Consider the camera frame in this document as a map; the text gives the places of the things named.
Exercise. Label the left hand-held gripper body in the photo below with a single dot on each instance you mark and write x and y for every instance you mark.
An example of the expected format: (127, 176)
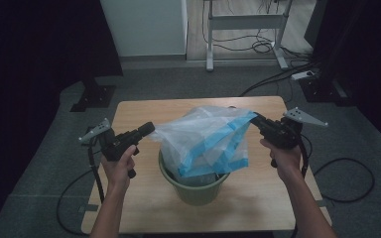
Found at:
(115, 145)

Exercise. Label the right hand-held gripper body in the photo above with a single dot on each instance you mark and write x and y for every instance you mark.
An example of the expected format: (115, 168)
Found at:
(281, 132)

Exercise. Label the white plastic bag blue band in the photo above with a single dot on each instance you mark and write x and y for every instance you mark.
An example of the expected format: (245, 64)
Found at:
(205, 135)

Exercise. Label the green plastic bin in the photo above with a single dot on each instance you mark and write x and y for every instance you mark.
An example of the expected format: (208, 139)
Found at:
(195, 195)

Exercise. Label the person's left hand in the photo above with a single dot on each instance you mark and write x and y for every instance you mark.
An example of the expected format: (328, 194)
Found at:
(119, 172)

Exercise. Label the person's right hand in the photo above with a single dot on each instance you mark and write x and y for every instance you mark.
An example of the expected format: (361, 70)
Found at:
(287, 162)

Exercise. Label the black stand base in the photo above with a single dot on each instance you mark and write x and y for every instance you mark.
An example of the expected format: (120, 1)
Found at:
(94, 95)
(324, 91)

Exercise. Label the white power strip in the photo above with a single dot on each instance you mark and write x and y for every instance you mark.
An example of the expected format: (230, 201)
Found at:
(301, 75)

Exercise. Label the grey tape piece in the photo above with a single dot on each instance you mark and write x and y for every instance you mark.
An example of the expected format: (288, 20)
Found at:
(89, 208)
(322, 203)

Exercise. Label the white cabinet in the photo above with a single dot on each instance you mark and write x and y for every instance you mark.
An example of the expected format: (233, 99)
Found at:
(145, 26)

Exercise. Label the black curtain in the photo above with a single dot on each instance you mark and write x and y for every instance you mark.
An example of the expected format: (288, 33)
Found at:
(29, 66)
(363, 49)

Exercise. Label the white metal desk frame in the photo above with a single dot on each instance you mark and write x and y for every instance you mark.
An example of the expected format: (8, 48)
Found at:
(244, 22)

